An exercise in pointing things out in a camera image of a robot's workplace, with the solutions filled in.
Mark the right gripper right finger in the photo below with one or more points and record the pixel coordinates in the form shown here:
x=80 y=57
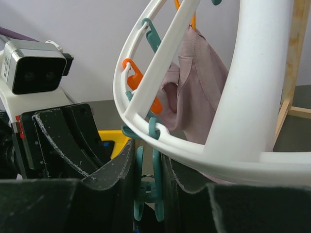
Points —
x=195 y=204

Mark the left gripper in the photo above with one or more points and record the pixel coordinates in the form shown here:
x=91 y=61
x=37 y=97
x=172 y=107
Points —
x=56 y=143

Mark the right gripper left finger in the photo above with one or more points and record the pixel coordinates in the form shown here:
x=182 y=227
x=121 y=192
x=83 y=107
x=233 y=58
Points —
x=99 y=203

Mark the teal clothespin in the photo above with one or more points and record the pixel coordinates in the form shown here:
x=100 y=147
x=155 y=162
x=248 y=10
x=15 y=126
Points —
x=152 y=36
x=148 y=187

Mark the white round clip hanger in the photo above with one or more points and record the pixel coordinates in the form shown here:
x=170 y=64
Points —
x=239 y=146

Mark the wooden hanger stand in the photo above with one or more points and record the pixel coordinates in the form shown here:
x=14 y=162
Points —
x=299 y=20

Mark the yellow plastic tray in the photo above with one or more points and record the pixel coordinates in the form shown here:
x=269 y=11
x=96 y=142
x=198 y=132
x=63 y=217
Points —
x=113 y=141

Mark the orange clothespin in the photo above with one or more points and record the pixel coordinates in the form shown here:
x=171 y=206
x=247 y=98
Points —
x=133 y=82

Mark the pink cloth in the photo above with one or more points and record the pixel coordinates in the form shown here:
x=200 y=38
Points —
x=191 y=90

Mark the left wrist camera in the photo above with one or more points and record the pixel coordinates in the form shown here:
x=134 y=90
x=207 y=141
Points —
x=30 y=75

